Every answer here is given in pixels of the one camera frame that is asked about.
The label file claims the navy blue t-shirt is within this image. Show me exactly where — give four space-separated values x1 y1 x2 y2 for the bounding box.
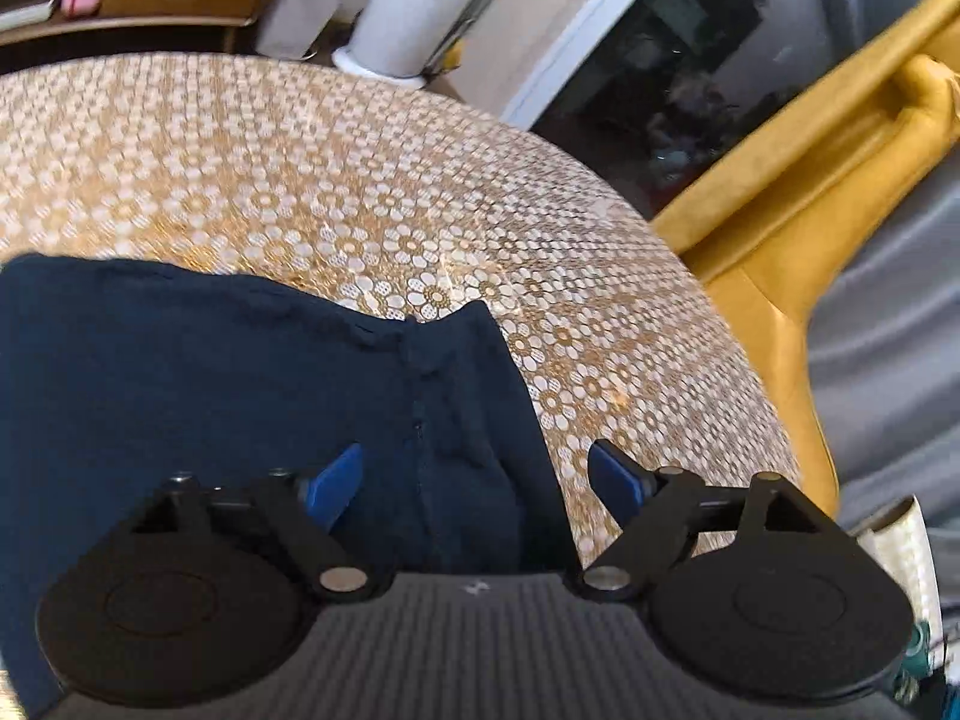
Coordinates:
2 254 578 712

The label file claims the yellow armchair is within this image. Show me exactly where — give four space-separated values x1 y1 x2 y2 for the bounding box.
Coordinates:
652 0 958 514

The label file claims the grey curtain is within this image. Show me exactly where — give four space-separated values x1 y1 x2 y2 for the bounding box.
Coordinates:
805 170 960 533

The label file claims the floral lace table cover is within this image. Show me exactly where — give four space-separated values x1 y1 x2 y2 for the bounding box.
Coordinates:
2 54 797 557

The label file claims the white tower air conditioner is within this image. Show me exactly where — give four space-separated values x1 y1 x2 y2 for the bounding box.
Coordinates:
332 0 472 89

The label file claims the white flat device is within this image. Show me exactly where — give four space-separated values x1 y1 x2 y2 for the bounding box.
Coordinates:
0 0 59 32

